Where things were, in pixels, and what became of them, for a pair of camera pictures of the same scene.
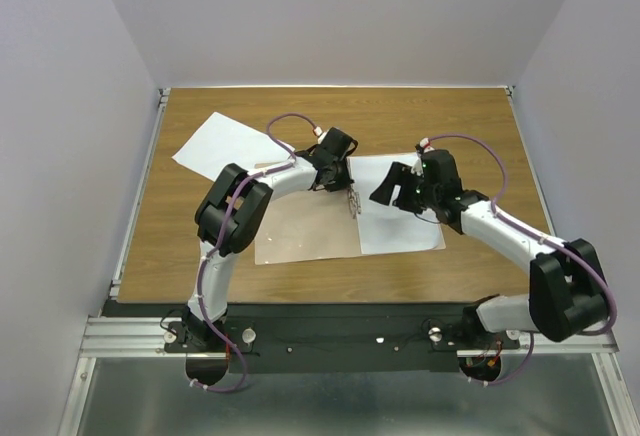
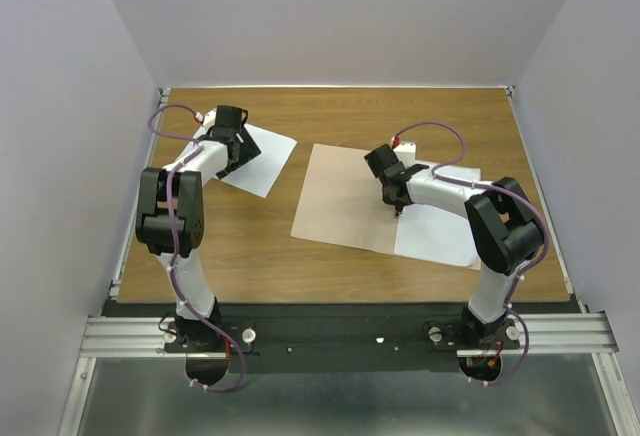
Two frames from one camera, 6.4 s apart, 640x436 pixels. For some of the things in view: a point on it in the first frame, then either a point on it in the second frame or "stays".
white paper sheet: [387, 228] -> [436, 234]
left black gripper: [346, 180] -> [249, 151]
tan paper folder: [317, 227] -> [341, 203]
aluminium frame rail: [127, 337] stays
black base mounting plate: [326, 337] stays
